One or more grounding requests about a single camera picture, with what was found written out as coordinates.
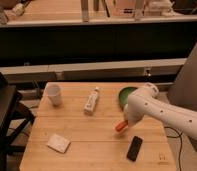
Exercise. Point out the white plastic bottle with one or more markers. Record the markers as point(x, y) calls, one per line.
point(92, 101)

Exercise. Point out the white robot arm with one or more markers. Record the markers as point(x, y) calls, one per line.
point(142, 101)

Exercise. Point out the metal rail beam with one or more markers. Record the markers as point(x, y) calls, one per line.
point(93, 71)

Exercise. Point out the grey panel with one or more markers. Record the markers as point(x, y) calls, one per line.
point(183, 92)

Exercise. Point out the green ceramic bowl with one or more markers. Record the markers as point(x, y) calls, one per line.
point(123, 95)

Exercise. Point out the white cup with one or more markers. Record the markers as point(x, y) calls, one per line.
point(53, 92)

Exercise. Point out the black phone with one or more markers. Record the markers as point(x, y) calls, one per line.
point(134, 148)

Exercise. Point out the black side stand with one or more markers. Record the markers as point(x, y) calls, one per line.
point(14, 116)

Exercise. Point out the white folded cloth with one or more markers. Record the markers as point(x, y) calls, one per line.
point(58, 143)

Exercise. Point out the red pepper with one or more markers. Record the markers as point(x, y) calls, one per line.
point(120, 126)

